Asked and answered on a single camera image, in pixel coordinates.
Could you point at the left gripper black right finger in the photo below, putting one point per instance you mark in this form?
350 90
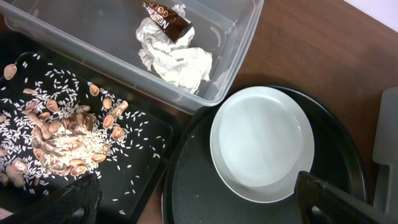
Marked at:
321 202

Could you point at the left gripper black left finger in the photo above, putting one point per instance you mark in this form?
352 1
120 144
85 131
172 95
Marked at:
75 203

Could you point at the light grey plate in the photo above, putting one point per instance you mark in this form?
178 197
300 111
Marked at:
260 140

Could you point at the white napkin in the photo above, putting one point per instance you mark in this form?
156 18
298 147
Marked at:
175 62

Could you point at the gold snack wrapper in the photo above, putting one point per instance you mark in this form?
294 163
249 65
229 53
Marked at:
169 21

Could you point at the grey dishwasher rack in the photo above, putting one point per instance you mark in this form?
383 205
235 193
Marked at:
385 154

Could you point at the clear plastic waste bin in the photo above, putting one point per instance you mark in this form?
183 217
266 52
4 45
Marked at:
102 34

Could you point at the food scraps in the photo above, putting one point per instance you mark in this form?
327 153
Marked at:
68 146

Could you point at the black rectangular tray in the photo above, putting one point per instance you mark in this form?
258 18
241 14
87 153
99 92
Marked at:
128 175

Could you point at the round black serving tray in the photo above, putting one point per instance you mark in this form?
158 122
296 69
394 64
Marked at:
194 193

